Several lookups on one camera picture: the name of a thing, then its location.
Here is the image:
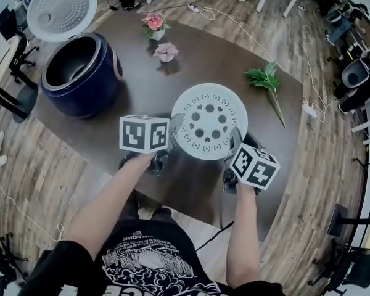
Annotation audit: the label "white power strip cable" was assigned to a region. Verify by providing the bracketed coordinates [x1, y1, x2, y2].
[200, 6, 340, 123]

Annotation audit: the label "person's left forearm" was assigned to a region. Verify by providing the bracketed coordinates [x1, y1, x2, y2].
[63, 154, 154, 252]

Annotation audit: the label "pink flower in white pot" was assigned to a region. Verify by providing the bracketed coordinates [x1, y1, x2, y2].
[141, 12, 171, 41]

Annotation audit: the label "dark brown wooden table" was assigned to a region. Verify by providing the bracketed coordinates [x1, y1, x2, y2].
[30, 10, 305, 242]

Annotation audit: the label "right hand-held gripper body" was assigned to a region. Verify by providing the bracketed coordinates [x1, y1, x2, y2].
[223, 142, 281, 197]

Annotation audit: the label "round beige table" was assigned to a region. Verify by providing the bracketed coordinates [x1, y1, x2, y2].
[0, 31, 39, 123]

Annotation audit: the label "black office chair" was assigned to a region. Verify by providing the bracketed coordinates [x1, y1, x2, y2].
[0, 6, 41, 84]
[308, 245, 370, 295]

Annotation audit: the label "person's black trousers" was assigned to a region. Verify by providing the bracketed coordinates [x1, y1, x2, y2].
[123, 192, 173, 224]

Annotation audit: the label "person's right forearm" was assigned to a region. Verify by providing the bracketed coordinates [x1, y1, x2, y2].
[226, 185, 263, 288]

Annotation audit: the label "black cable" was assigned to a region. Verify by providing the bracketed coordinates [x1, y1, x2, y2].
[195, 220, 234, 251]

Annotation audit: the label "whiteboard on black stand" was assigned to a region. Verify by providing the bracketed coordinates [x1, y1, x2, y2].
[326, 162, 370, 249]

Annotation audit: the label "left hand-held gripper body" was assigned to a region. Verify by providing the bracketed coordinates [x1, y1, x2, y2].
[118, 113, 175, 177]

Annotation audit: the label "small pale pink potted flower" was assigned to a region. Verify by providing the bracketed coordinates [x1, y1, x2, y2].
[152, 41, 179, 64]

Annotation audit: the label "long white floor cable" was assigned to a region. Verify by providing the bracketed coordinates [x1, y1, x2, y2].
[0, 171, 64, 242]

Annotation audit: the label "white steamer tray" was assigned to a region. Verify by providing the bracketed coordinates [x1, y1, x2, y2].
[171, 83, 249, 162]

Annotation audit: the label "dark blue rice cooker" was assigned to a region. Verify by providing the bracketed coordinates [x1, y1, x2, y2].
[27, 0, 124, 119]

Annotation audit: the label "person's black printed t-shirt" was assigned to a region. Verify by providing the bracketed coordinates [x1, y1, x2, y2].
[17, 219, 286, 296]

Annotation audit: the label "green artificial leaf sprig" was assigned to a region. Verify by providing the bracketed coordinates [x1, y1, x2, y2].
[244, 61, 287, 129]

